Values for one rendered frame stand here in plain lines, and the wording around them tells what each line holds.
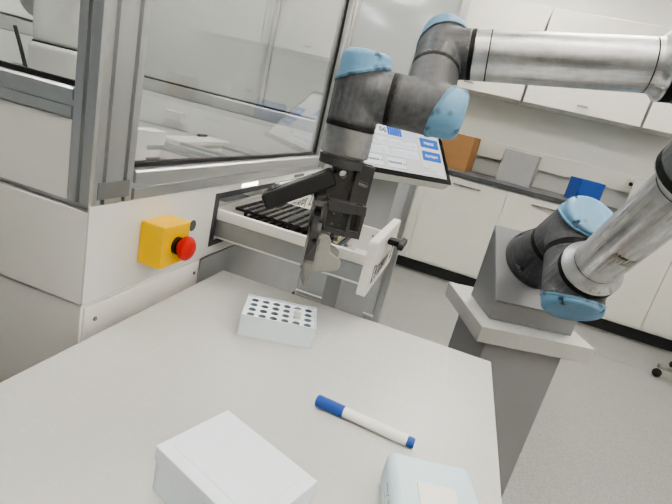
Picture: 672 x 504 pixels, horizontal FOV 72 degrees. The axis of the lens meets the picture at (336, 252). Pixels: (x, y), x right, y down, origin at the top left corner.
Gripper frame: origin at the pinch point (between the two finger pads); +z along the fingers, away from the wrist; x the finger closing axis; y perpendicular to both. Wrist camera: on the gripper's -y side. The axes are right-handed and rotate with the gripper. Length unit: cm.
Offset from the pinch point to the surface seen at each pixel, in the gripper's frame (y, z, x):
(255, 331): -5.5, 10.1, -3.6
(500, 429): 59, 40, 25
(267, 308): -4.5, 7.9, 1.0
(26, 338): -38.8, 16.3, -7.6
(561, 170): 217, -21, 327
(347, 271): 9.0, 2.1, 11.8
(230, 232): -15.2, 1.9, 20.2
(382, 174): 26, -8, 100
